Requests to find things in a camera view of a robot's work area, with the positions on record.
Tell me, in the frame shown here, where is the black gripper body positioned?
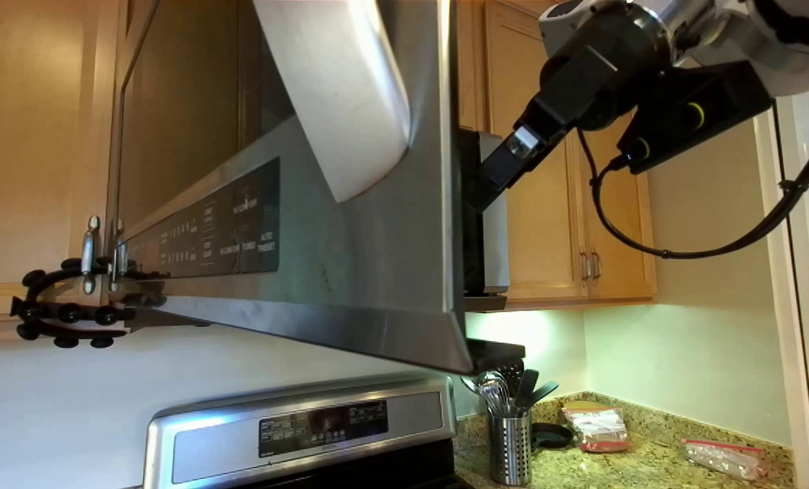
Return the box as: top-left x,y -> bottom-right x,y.
539,0 -> 676,131

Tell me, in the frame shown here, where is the stainless steel microwave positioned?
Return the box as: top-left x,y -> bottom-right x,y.
114,0 -> 476,376

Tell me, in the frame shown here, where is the black spatula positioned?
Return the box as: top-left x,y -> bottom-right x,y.
496,366 -> 526,393

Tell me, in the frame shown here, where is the shiny metal ladle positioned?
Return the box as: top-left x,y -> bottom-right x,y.
458,369 -> 507,419

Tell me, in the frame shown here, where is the dark serving spoon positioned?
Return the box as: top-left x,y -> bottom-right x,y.
522,366 -> 563,415

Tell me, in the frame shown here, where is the black round dish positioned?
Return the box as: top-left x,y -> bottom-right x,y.
530,419 -> 579,453

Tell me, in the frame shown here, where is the red and white food package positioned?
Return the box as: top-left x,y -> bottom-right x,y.
563,401 -> 632,457

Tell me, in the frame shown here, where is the perforated metal utensil holder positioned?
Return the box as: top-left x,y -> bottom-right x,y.
487,411 -> 534,489

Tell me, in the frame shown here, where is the stainless steel stove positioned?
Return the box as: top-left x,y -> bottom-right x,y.
142,372 -> 463,489

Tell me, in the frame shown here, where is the clear plastic bag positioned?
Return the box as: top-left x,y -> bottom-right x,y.
684,438 -> 767,483

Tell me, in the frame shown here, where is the tall wooden cabinet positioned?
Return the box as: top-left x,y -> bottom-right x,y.
0,0 -> 133,348

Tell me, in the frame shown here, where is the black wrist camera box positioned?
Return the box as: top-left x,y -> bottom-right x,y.
617,59 -> 777,177

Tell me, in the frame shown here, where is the white door frame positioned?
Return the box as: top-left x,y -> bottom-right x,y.
752,89 -> 809,489

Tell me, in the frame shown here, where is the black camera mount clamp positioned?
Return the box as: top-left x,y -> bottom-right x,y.
9,256 -> 169,354

